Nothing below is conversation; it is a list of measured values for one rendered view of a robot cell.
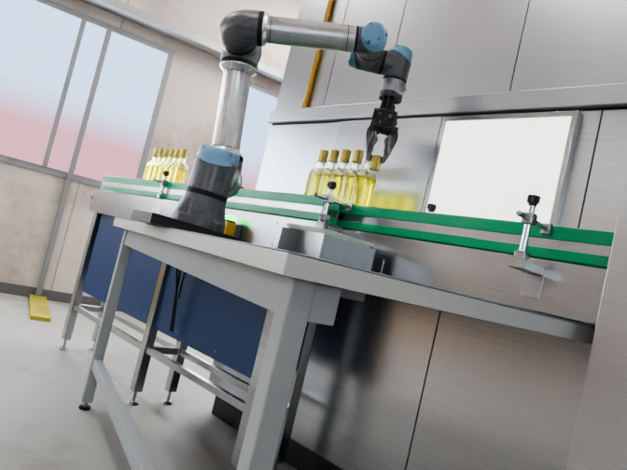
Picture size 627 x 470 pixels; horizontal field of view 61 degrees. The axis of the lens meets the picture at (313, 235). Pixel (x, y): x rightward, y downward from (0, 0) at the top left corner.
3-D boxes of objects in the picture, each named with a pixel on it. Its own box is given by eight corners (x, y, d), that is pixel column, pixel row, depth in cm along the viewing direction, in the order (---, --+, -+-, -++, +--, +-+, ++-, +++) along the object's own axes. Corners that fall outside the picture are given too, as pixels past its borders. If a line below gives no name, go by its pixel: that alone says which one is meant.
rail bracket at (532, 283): (542, 300, 125) (562, 208, 126) (512, 290, 113) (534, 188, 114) (522, 296, 128) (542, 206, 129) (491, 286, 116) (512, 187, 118)
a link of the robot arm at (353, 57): (355, 32, 158) (390, 40, 158) (351, 47, 169) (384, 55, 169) (348, 57, 158) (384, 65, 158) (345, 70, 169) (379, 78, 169)
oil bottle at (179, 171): (178, 205, 263) (192, 151, 264) (169, 202, 259) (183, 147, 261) (173, 204, 267) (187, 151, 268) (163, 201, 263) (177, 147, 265)
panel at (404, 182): (557, 233, 144) (582, 114, 146) (553, 230, 142) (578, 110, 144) (325, 206, 209) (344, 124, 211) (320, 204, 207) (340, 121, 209)
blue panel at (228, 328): (307, 388, 181) (335, 267, 183) (269, 388, 168) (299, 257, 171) (113, 295, 294) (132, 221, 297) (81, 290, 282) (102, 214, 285)
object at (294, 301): (174, 778, 74) (294, 277, 78) (77, 406, 206) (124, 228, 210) (234, 762, 78) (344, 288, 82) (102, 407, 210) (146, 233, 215)
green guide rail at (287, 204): (321, 221, 169) (327, 197, 169) (319, 220, 168) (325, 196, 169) (101, 189, 294) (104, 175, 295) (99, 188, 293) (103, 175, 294)
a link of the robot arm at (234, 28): (215, -7, 146) (391, 14, 147) (221, 13, 157) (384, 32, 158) (211, 34, 146) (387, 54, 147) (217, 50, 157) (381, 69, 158)
